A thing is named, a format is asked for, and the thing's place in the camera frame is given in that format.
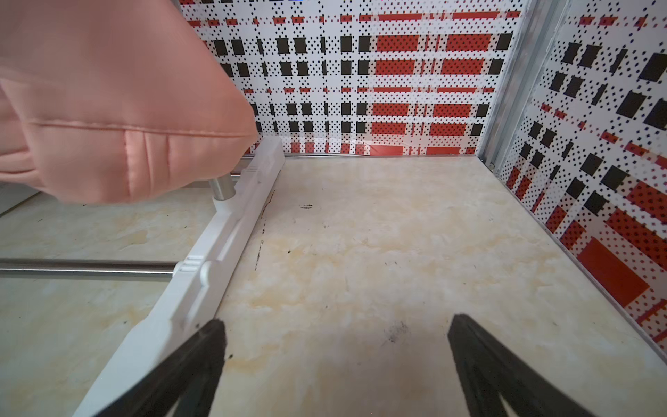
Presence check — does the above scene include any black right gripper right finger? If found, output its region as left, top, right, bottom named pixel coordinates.
left=447, top=314, right=592, bottom=416

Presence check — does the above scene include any pink fabric bag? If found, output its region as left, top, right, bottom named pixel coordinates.
left=1, top=1, right=258, bottom=204

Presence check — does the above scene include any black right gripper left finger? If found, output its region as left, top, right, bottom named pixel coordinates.
left=98, top=319, right=227, bottom=416

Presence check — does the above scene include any white and steel garment rack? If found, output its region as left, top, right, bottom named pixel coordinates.
left=1, top=137, right=285, bottom=416

